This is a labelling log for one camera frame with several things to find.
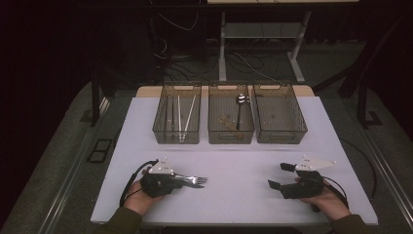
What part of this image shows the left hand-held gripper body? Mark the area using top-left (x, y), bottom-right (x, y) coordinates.
top-left (139, 156), bottom-right (183, 199)

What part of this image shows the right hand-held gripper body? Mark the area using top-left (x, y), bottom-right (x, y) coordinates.
top-left (281, 155), bottom-right (337, 200)

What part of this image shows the brown-handled metal fork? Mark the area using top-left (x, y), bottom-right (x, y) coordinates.
top-left (170, 174), bottom-right (208, 185)

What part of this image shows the smoky transparent plastic bin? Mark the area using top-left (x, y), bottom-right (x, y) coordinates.
top-left (207, 83), bottom-right (256, 145)
top-left (252, 82), bottom-right (309, 145)
top-left (152, 83), bottom-right (203, 145)

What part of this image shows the shiny metal spoon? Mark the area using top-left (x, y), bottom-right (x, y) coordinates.
top-left (236, 94), bottom-right (247, 131)

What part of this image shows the person's right hand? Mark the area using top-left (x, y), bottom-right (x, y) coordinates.
top-left (300, 186), bottom-right (353, 222)

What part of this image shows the black metal stand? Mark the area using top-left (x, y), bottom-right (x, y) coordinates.
top-left (90, 69), bottom-right (118, 128)
top-left (356, 77), bottom-right (384, 130)

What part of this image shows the white-legged desk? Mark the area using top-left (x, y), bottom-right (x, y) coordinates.
top-left (206, 0), bottom-right (360, 84)

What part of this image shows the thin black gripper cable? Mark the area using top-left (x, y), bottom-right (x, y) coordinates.
top-left (125, 189), bottom-right (144, 202)

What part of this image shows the thick black gripper cable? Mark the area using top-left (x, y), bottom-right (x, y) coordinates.
top-left (119, 159), bottom-right (160, 208)

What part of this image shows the black rectangular floor frame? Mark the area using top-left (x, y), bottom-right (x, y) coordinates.
top-left (87, 138), bottom-right (114, 164)

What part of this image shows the thin black floor cable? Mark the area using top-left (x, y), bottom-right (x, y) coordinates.
top-left (339, 137), bottom-right (378, 200)

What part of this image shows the metal floor rail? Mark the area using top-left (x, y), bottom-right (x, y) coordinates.
top-left (38, 97), bottom-right (111, 234)
top-left (357, 130), bottom-right (413, 222)

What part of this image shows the tangle of dark floor cables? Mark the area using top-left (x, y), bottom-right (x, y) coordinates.
top-left (149, 0), bottom-right (283, 84)

